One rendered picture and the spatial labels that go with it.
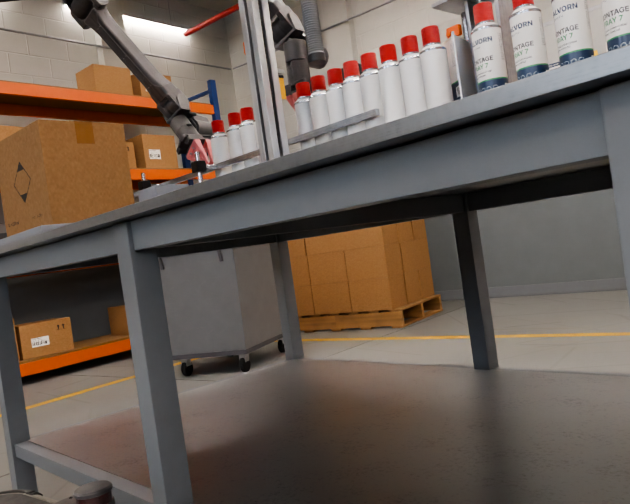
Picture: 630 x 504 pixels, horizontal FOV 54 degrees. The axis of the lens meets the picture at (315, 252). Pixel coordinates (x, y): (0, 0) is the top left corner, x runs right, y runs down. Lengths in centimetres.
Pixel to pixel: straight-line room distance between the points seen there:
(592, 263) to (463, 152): 502
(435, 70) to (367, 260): 372
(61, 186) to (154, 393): 65
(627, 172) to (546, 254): 520
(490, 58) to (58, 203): 110
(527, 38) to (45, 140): 116
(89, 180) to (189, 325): 234
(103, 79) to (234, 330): 284
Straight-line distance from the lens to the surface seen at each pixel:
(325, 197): 84
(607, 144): 62
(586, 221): 568
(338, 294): 505
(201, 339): 397
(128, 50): 197
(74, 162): 175
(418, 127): 68
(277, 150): 133
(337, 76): 141
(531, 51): 113
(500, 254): 595
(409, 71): 126
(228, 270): 379
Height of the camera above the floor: 70
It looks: level
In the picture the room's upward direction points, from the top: 8 degrees counter-clockwise
